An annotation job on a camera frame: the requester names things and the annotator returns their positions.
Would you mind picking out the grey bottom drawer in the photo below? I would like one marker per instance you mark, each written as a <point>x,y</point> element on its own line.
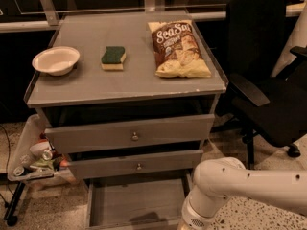
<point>146,201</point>

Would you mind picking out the grey drawer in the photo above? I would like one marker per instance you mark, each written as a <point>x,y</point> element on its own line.
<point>146,201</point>
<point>110,136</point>
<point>144,163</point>

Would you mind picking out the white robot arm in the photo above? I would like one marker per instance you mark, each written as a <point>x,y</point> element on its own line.
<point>216,181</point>

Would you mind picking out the grey drawer cabinet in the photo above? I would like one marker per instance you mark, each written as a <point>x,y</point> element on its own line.
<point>90,95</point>

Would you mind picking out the grey middle drawer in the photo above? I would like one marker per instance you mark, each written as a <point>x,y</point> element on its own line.
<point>144,163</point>

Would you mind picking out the grey top drawer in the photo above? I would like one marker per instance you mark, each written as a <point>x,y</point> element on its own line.
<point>110,136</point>

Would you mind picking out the brown yellow chips bag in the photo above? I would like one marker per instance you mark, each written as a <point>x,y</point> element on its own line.
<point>176,50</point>

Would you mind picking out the green yellow sponge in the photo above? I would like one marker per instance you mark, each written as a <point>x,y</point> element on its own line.
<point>113,58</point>

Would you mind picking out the white bowl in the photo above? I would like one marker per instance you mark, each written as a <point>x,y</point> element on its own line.
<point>56,61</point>

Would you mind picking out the metal railing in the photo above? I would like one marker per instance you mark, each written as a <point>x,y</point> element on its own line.
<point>25,15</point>

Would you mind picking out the black office chair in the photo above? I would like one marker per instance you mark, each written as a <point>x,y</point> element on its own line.
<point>273,107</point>

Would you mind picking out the clear plastic trash bin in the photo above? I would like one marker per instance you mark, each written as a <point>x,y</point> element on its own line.
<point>26,165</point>

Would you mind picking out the black stand with cable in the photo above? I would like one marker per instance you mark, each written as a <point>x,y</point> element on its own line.
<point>10,218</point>

